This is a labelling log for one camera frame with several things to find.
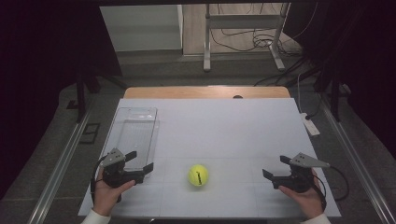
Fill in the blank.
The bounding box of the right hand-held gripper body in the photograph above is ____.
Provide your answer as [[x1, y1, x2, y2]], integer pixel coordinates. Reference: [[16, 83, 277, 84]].
[[271, 151, 331, 194]]

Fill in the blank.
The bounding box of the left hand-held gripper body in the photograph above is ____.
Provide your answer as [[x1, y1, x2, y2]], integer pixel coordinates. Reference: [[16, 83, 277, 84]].
[[101, 147, 146, 189]]

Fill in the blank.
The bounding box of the clear plastic container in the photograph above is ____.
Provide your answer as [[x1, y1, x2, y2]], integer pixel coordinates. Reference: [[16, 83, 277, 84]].
[[105, 106, 161, 182]]

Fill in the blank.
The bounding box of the yellow tennis ball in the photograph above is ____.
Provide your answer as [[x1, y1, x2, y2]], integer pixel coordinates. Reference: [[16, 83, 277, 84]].
[[187, 163, 209, 188]]

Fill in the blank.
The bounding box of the person's right hand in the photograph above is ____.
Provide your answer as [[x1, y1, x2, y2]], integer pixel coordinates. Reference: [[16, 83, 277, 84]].
[[277, 168, 325, 220]]

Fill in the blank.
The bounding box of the person's left hand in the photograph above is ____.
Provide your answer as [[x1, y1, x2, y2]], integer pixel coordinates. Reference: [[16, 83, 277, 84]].
[[92, 167, 137, 217]]

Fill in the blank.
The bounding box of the white power strip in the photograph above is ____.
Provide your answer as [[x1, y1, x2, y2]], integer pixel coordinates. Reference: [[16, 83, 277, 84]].
[[299, 112, 321, 137]]

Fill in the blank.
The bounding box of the dark rectangular floor plate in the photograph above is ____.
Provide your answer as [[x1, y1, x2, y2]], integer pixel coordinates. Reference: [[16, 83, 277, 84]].
[[78, 122, 102, 146]]

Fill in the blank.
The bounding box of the white board table cover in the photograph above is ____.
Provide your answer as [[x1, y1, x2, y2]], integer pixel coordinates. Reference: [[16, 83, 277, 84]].
[[77, 97, 343, 219]]

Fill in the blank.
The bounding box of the black metal stand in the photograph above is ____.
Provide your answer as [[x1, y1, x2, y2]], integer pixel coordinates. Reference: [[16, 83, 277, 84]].
[[65, 60, 129, 124], [313, 60, 353, 123]]

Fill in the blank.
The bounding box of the dark curtain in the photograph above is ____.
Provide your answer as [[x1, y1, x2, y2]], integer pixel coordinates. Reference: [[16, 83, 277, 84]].
[[0, 0, 123, 201], [282, 0, 396, 161]]

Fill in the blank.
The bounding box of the white cabinet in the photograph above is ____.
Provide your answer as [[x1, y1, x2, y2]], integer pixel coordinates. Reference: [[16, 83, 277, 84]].
[[99, 4, 184, 53]]

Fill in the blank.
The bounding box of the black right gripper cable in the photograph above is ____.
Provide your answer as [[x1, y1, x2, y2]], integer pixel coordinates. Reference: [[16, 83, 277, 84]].
[[310, 165, 350, 213]]

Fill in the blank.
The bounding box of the aluminium floor rail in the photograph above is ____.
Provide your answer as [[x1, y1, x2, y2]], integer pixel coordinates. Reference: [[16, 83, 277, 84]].
[[25, 111, 92, 224], [319, 92, 396, 224]]

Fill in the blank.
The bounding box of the white cable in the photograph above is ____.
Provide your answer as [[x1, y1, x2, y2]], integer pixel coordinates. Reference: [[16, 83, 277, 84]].
[[296, 72, 305, 115]]

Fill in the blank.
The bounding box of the tangle of black floor cables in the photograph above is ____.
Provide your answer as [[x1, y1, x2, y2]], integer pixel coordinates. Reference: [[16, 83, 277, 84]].
[[209, 2, 319, 58]]

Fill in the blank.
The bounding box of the grey metal desk frame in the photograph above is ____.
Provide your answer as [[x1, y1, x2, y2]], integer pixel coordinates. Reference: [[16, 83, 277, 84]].
[[203, 2, 291, 74]]

